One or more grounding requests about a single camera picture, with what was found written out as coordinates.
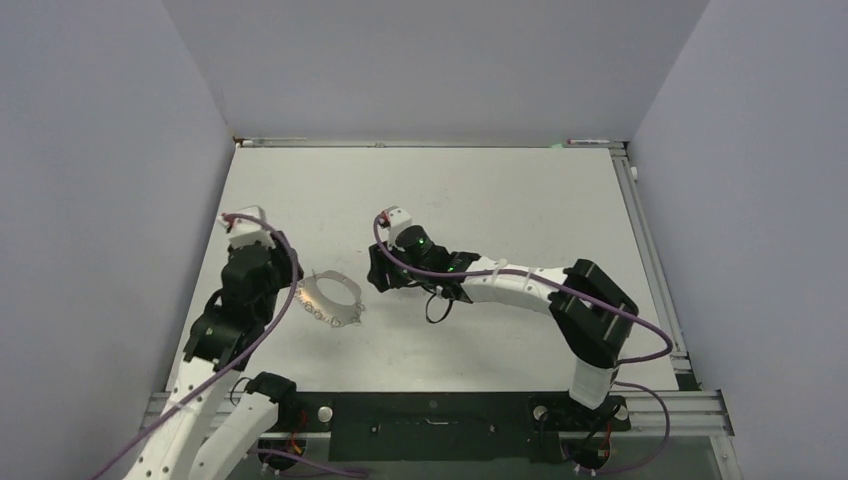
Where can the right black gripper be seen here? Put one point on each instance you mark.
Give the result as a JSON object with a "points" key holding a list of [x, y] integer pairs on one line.
{"points": [[385, 274]]}

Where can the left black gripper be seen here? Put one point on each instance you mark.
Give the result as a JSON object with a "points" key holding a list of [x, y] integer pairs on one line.
{"points": [[282, 254]]}

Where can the large silver keyring with keys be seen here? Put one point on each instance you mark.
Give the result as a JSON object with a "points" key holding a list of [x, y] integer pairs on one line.
{"points": [[314, 299]]}

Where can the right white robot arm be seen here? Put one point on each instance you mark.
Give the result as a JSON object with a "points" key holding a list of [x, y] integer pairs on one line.
{"points": [[585, 304]]}

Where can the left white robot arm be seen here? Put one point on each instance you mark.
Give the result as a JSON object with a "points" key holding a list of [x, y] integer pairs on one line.
{"points": [[181, 443]]}

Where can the red white marker pen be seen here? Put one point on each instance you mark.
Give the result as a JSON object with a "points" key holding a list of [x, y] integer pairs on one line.
{"points": [[589, 142]]}

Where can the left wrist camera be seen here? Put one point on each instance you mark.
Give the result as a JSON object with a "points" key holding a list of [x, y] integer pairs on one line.
{"points": [[245, 225]]}

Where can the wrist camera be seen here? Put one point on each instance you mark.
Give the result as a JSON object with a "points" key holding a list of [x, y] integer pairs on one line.
{"points": [[394, 220], [245, 225]]}

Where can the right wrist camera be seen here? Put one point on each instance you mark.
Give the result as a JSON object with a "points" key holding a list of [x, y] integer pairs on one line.
{"points": [[394, 220]]}

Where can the aluminium frame rail back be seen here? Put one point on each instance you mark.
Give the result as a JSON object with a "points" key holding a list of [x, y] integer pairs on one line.
{"points": [[365, 143]]}

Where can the aluminium frame rail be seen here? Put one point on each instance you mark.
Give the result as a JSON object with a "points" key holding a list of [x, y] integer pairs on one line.
{"points": [[691, 413], [365, 143], [658, 286]]}

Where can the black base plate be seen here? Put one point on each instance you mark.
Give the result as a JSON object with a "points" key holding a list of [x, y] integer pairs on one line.
{"points": [[442, 426]]}

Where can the aluminium frame rail right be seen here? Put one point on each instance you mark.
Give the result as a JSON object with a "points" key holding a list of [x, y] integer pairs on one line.
{"points": [[658, 286]]}

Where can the aluminium frame rail front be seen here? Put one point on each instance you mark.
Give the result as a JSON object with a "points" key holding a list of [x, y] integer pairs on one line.
{"points": [[691, 413]]}

